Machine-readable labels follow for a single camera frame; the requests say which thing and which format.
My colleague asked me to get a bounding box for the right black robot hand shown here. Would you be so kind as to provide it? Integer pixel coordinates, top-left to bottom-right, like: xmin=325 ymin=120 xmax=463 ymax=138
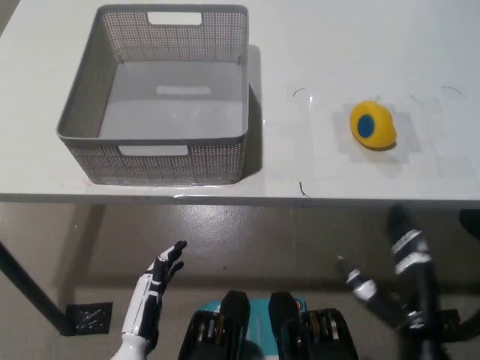
xmin=335 ymin=204 xmax=461 ymax=335

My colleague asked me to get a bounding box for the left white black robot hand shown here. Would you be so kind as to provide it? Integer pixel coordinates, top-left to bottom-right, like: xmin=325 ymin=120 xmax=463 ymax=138
xmin=121 ymin=241 xmax=188 ymax=348

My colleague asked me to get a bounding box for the yellow rubber duck toy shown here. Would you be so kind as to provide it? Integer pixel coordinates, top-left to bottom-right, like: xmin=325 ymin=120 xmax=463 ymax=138
xmin=349 ymin=99 xmax=398 ymax=152

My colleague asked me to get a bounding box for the black teal robot body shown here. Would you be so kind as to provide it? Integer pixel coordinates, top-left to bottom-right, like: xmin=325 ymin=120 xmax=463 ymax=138
xmin=178 ymin=289 xmax=361 ymax=360

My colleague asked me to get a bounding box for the grey perforated plastic basket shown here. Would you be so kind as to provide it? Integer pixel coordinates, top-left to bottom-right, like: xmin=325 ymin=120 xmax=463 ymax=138
xmin=55 ymin=3 xmax=251 ymax=186

